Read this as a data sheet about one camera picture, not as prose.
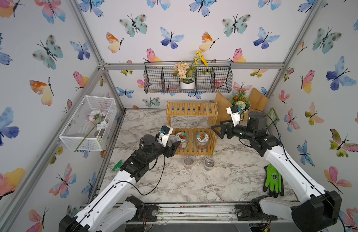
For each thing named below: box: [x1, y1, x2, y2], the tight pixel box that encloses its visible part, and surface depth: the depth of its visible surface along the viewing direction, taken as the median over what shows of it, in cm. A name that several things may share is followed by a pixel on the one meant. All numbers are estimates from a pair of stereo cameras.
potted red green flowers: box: [230, 88, 251, 113], surface depth 97 cm
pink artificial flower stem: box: [74, 109, 108, 153], surface depth 75 cm
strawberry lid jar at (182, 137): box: [176, 131, 188, 152], surface depth 93 cm
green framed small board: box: [266, 107, 279, 128], surface depth 112 cm
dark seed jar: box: [203, 157, 216, 172], surface depth 87 cm
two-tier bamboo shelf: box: [165, 101, 219, 156], surface depth 93 cm
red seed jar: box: [183, 155, 195, 170], surface depth 88 cm
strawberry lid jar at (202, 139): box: [195, 131, 209, 150], surface depth 93 cm
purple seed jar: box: [166, 134, 178, 147], surface depth 73 cm
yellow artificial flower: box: [194, 49, 209, 67], surface depth 84 cm
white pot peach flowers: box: [174, 61, 197, 90], surface depth 90 cm
